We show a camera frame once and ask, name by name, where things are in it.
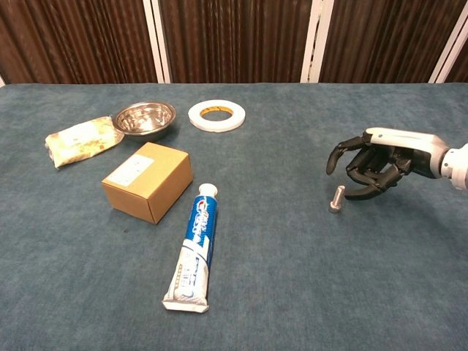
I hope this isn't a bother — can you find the silver metal bolt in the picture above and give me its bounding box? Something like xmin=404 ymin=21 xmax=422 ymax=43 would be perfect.
xmin=328 ymin=185 xmax=347 ymax=214

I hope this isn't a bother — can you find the brown cardboard box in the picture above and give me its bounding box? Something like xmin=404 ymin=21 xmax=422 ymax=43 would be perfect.
xmin=101 ymin=141 xmax=194 ymax=225

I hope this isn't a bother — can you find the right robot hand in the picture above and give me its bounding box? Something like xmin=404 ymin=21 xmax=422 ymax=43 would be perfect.
xmin=325 ymin=127 xmax=450 ymax=201

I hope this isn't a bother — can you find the stainless steel bowl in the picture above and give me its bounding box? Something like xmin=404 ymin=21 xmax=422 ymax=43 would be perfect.
xmin=111 ymin=102 xmax=177 ymax=143

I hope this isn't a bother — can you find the white tape roll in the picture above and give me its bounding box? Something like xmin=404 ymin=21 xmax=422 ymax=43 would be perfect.
xmin=187 ymin=98 xmax=246 ymax=134

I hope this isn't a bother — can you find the brown corrugated partition panel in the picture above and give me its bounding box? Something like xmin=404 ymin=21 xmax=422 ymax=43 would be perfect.
xmin=446 ymin=34 xmax=468 ymax=83
xmin=159 ymin=0 xmax=317 ymax=84
xmin=0 ymin=0 xmax=159 ymax=85
xmin=318 ymin=0 xmax=468 ymax=83

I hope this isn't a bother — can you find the blue felt table cover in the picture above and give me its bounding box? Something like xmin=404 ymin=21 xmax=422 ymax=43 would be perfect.
xmin=0 ymin=82 xmax=468 ymax=351

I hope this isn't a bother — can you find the blue white toothpaste tube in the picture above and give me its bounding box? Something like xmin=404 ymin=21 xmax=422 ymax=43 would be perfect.
xmin=162 ymin=183 xmax=219 ymax=314

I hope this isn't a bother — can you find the yellow white snack packet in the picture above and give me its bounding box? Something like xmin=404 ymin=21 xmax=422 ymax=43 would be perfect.
xmin=44 ymin=116 xmax=125 ymax=170

